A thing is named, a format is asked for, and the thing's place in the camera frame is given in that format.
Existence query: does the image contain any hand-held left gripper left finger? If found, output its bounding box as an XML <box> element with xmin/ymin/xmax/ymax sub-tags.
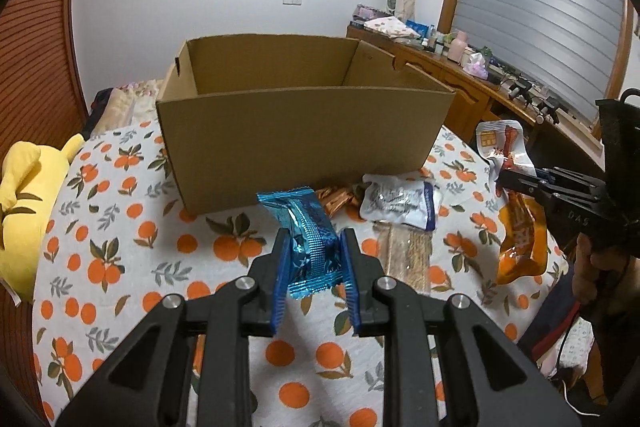
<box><xmin>57</xmin><ymin>227</ymin><xmax>292</xmax><ymax>427</ymax></box>

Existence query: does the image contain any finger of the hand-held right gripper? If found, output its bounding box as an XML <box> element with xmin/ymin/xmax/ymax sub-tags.
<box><xmin>496</xmin><ymin>168</ymin><xmax>552</xmax><ymax>208</ymax></box>
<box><xmin>537</xmin><ymin>166</ymin><xmax>607</xmax><ymax>194</ymax></box>

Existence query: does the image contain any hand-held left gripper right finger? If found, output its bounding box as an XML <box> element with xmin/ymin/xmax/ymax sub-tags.
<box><xmin>341</xmin><ymin>227</ymin><xmax>581</xmax><ymax>427</ymax></box>

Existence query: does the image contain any orange snack packet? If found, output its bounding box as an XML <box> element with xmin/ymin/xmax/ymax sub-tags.
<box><xmin>475</xmin><ymin>119</ymin><xmax>548</xmax><ymax>285</ymax></box>

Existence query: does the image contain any blue foil snack packet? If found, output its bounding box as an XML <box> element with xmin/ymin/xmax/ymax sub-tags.
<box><xmin>256</xmin><ymin>187</ymin><xmax>346</xmax><ymax>300</ymax></box>

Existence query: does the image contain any brown cardboard box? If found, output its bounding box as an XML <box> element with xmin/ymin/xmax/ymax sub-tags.
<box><xmin>156</xmin><ymin>34</ymin><xmax>457</xmax><ymax>216</ymax></box>

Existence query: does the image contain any person's right hand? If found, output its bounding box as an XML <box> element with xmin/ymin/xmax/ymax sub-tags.
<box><xmin>572</xmin><ymin>232</ymin><xmax>640</xmax><ymax>305</ymax></box>

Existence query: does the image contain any clear brown bar packet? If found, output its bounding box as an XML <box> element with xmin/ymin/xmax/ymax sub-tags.
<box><xmin>372</xmin><ymin>221</ymin><xmax>434</xmax><ymax>297</ymax></box>

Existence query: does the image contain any small black tripod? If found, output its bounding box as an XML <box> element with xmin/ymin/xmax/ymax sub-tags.
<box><xmin>534</xmin><ymin>96</ymin><xmax>563</xmax><ymax>124</ymax></box>
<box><xmin>507</xmin><ymin>77</ymin><xmax>535</xmax><ymax>104</ymax></box>

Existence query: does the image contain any brown striped snack wrapper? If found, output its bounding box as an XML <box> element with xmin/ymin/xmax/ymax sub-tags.
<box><xmin>319</xmin><ymin>185</ymin><xmax>370</xmax><ymax>217</ymax></box>

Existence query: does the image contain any white blue snack packet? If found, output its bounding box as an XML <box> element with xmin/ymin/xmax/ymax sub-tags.
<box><xmin>362</xmin><ymin>173</ymin><xmax>440</xmax><ymax>231</ymax></box>

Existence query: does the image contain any wooden cabinet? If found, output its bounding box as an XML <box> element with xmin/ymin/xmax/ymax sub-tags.
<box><xmin>345</xmin><ymin>24</ymin><xmax>607</xmax><ymax>168</ymax></box>

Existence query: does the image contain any pink tissue pack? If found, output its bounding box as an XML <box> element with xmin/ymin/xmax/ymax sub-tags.
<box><xmin>462</xmin><ymin>52</ymin><xmax>489</xmax><ymax>80</ymax></box>

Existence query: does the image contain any orange print tablecloth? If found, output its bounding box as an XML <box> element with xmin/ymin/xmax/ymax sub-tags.
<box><xmin>31</xmin><ymin>119</ymin><xmax>572</xmax><ymax>427</ymax></box>

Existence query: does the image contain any pink bottle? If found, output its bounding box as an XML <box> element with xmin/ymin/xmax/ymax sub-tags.
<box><xmin>447</xmin><ymin>31</ymin><xmax>469</xmax><ymax>63</ymax></box>

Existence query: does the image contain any grey window blind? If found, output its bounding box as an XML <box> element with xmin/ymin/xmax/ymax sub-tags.
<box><xmin>450</xmin><ymin>0</ymin><xmax>629</xmax><ymax>108</ymax></box>

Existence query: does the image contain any folded floral cloth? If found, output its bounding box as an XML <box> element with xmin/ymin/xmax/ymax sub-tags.
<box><xmin>363</xmin><ymin>16</ymin><xmax>422</xmax><ymax>40</ymax></box>

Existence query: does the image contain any yellow plush toy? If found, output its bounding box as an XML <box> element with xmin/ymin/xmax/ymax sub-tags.
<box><xmin>0</xmin><ymin>133</ymin><xmax>86</xmax><ymax>306</ymax></box>

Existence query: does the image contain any brown louvered wardrobe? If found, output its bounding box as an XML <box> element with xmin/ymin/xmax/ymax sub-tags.
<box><xmin>0</xmin><ymin>0</ymin><xmax>99</xmax><ymax>144</ymax></box>

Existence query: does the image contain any white cable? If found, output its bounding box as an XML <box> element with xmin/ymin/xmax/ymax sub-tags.
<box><xmin>554</xmin><ymin>317</ymin><xmax>587</xmax><ymax>408</ymax></box>

